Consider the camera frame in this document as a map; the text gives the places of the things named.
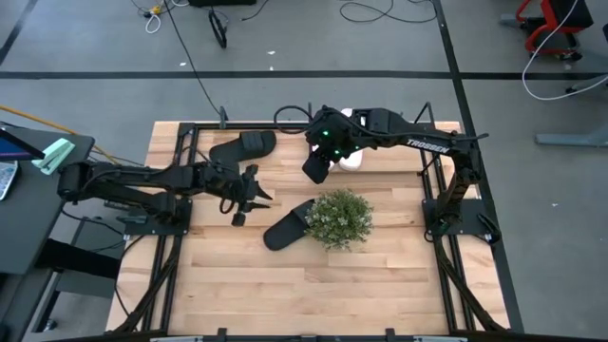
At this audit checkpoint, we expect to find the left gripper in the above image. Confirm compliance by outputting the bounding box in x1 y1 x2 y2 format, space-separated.
216 163 275 228

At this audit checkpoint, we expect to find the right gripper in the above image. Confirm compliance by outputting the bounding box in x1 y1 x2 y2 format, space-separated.
301 104 368 186

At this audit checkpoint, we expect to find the black foam slide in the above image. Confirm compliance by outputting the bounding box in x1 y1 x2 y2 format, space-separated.
262 198 318 253
208 129 278 166

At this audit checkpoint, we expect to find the green plant in black pot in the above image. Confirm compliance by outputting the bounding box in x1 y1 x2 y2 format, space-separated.
305 187 375 252

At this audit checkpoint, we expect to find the mint green stapler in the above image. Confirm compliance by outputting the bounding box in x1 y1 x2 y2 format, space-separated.
31 137 76 176

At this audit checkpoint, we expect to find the black office desk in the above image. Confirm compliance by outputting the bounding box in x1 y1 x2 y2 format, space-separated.
0 123 123 342

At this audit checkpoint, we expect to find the grey desk base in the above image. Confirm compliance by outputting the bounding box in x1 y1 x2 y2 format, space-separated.
534 73 608 148

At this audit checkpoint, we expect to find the red and black cart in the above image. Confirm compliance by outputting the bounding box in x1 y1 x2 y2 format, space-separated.
498 0 595 62

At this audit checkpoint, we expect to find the open laptop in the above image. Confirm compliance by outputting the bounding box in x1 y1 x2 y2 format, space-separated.
0 123 48 201

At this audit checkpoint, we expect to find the black aluminium table frame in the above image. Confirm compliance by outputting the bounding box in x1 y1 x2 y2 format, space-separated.
107 107 526 342

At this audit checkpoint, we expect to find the coiled black floor cable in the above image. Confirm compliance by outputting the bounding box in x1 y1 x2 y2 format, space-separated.
338 0 439 25

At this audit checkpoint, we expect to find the long black floor cable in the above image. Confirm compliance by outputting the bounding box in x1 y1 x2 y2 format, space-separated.
162 0 225 121

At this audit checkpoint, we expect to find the white floor cable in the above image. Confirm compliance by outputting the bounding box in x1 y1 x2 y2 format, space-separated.
521 0 608 102

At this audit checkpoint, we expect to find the white cable with yellow plug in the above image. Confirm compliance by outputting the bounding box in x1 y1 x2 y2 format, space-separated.
130 0 191 35

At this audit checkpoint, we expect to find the yellow floor cable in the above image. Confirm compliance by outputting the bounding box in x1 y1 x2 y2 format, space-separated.
0 104 120 165

